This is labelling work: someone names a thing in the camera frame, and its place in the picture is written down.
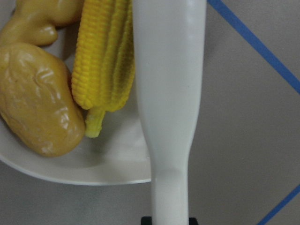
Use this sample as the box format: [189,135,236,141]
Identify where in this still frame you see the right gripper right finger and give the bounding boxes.
[188,217,198,225]

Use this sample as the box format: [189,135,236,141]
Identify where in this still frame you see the brown toy potato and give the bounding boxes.
[0,43,85,157]

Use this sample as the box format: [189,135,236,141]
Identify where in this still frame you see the yellow toy corn cob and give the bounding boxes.
[71,0,135,138]

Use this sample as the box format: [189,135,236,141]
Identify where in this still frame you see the beige hand brush black bristles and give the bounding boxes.
[133,0,206,225]

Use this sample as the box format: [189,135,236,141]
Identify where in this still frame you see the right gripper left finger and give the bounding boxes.
[141,216,152,225]

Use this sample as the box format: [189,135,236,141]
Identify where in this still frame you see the beige plastic dustpan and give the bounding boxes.
[0,0,153,186]

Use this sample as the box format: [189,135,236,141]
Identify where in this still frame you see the tan toy ginger root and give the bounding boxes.
[0,0,84,46]

